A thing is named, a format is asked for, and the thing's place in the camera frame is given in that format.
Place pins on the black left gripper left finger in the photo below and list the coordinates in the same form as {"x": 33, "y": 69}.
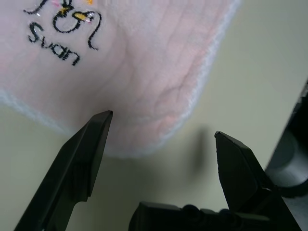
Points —
{"x": 72, "y": 168}

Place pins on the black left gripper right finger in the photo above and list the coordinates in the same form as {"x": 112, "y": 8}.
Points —
{"x": 240, "y": 173}

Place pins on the pink embroidered towel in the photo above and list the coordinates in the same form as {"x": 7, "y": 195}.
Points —
{"x": 144, "y": 72}

